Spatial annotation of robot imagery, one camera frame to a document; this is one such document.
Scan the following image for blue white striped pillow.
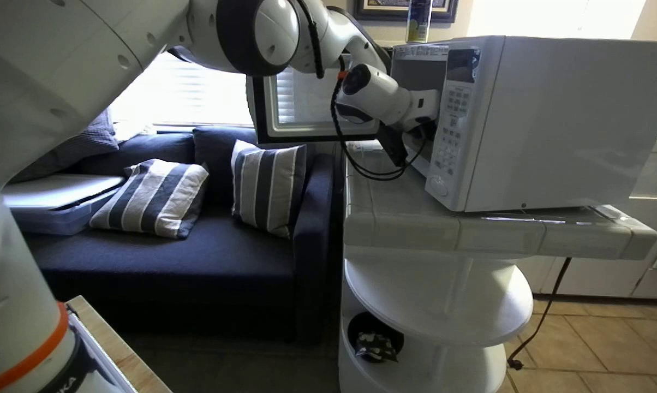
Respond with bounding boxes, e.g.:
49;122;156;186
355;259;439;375
229;138;309;241
84;158;212;241

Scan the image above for black framed microwave door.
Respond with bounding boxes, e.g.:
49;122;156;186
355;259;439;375
246;67;389;147

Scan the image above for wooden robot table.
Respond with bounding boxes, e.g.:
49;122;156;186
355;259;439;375
63;292;171;393

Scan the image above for grey laptop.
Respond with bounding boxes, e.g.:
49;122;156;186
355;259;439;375
2;171;129;213

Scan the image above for dark framed picture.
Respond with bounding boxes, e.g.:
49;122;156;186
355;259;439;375
351;0;461;27

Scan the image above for blue yellow spray can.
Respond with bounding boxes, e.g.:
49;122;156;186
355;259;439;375
405;0;433;44

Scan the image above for white window blinds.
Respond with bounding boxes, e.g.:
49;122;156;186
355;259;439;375
106;51;258;134

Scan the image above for white tiled counter with shelves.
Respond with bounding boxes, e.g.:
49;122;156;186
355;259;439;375
335;138;657;393

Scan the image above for black microwave power cable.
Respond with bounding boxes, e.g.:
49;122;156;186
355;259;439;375
505;257;574;371

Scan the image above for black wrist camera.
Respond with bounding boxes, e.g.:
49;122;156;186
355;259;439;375
375;120;410;168

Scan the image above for blue folded blanket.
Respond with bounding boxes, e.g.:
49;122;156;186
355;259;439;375
8;193;118;237

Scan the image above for white microwave oven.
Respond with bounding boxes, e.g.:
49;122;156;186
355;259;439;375
381;34;657;213

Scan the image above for navy blue sofa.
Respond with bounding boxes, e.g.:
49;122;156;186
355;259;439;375
23;122;339;344

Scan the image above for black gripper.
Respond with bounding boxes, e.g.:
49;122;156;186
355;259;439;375
410;115;439;148

